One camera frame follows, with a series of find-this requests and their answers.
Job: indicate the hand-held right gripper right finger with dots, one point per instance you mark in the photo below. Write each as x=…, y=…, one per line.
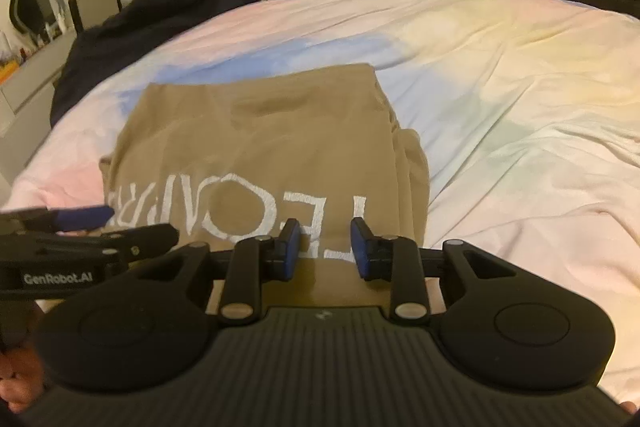
x=360, y=252

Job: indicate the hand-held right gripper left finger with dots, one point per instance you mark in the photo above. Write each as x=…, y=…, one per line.
x=290, y=252

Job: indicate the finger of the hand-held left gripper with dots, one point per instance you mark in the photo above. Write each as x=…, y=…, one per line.
x=145, y=241
x=82, y=217

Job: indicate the tan printed t-shirt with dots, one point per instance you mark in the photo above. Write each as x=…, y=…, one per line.
x=260, y=132

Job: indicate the person's left hand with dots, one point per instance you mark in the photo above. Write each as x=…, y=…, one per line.
x=20, y=382

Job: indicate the white dressing table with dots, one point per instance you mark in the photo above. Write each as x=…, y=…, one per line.
x=35, y=77

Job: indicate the orange box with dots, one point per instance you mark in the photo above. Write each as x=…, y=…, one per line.
x=9, y=72

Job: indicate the pastel bed sheet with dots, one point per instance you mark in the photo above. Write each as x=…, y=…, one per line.
x=500, y=107

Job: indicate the dark blanket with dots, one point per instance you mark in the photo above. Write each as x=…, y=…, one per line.
x=150, y=22

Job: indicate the white backed chair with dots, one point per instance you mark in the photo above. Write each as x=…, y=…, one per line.
x=97, y=2

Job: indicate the wavy vanity mirror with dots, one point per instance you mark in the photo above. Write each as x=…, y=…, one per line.
x=32, y=2

